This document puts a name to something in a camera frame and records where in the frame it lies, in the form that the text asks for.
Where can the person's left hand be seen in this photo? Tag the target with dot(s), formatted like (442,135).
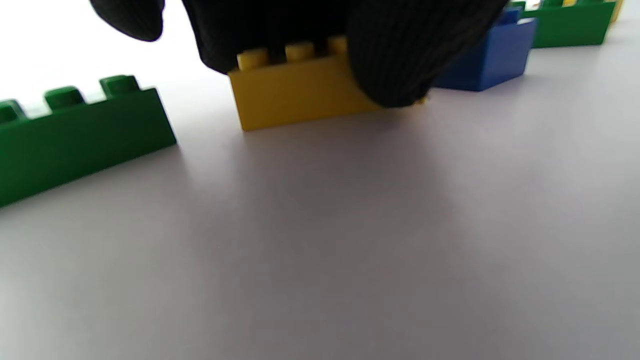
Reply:
(300,20)

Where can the yellow toy brick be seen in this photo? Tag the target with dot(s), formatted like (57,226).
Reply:
(295,92)
(619,7)

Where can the blue toy brick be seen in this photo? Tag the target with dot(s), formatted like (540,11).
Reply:
(492,57)

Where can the green toy brick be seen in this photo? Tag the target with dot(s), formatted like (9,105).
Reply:
(75,137)
(570,22)

